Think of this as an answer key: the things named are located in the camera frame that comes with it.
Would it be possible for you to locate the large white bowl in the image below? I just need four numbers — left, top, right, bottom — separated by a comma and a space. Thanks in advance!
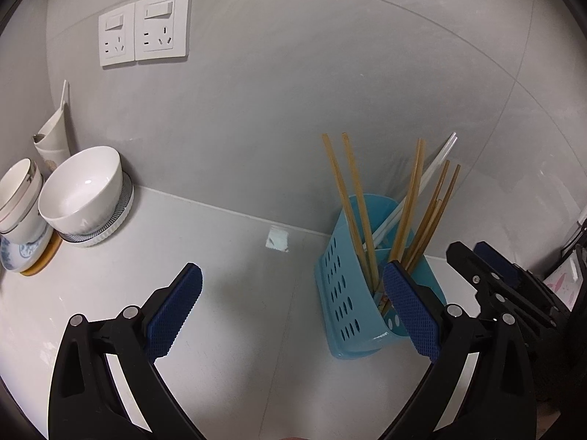
37, 146, 124, 234

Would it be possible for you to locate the white ribbed plate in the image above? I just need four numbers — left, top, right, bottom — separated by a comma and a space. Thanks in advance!
57, 172, 135, 248

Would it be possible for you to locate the blue plastic utensil holder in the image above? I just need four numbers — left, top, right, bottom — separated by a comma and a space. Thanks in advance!
314, 194, 448, 360

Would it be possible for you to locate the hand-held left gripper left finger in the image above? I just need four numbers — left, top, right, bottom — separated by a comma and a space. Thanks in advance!
47, 262, 205, 440

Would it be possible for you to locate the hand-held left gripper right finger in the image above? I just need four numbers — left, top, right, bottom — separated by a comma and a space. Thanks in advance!
383, 260, 537, 440

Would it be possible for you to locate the black cable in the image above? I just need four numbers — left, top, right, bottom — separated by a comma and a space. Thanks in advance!
562, 222, 587, 257

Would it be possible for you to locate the blue patterned plate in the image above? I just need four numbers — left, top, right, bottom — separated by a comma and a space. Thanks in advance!
0, 234, 56, 272

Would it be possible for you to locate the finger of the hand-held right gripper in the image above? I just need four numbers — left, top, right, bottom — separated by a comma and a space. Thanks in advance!
446, 241, 569, 353
474, 241, 569, 317

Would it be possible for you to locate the white appliance with pink flowers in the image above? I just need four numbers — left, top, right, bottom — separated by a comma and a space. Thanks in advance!
543, 254, 584, 310

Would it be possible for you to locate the bunch of bamboo chopsticks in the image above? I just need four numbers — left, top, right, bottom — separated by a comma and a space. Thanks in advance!
376, 137, 462, 303

